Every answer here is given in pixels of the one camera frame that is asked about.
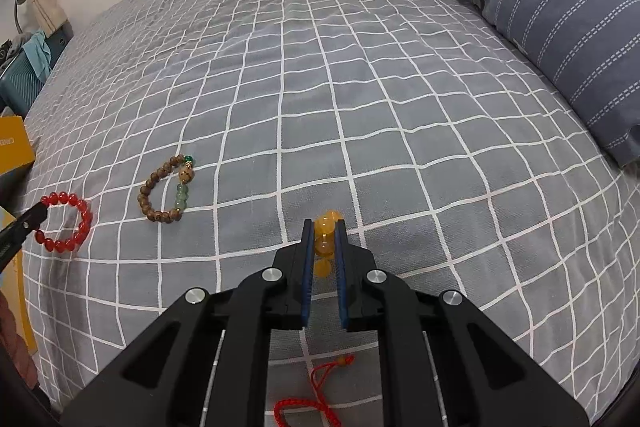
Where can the desk lamp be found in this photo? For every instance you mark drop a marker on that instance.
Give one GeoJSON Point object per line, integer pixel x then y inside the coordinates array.
{"type": "Point", "coordinates": [19, 2]}

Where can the grey checked bed sheet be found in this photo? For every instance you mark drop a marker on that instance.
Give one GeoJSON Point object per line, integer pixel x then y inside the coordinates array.
{"type": "Point", "coordinates": [300, 107]}

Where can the yellow cardboard box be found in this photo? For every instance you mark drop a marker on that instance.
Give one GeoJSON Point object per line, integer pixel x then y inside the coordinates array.
{"type": "Point", "coordinates": [14, 144]}

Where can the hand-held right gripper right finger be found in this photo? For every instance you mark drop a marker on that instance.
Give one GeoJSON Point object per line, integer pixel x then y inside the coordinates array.
{"type": "Point", "coordinates": [341, 279]}

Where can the teal cloth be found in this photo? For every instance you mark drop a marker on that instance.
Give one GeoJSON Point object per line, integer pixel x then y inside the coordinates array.
{"type": "Point", "coordinates": [39, 52]}

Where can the yellow bag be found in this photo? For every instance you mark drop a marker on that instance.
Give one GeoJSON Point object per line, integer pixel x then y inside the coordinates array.
{"type": "Point", "coordinates": [17, 297]}

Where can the dark red cloth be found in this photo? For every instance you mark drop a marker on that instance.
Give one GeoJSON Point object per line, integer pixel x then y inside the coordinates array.
{"type": "Point", "coordinates": [11, 337]}

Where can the blue striped pillow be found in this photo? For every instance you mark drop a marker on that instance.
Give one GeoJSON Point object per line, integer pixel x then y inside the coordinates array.
{"type": "Point", "coordinates": [550, 7]}

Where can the teal ribbed suitcase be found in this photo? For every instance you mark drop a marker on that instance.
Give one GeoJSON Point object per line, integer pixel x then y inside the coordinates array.
{"type": "Point", "coordinates": [19, 79]}

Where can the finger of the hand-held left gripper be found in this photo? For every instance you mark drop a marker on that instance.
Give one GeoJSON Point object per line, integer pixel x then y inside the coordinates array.
{"type": "Point", "coordinates": [10, 252]}
{"type": "Point", "coordinates": [27, 217]}

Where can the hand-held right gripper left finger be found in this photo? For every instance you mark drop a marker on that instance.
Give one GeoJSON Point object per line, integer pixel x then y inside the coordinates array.
{"type": "Point", "coordinates": [307, 277]}

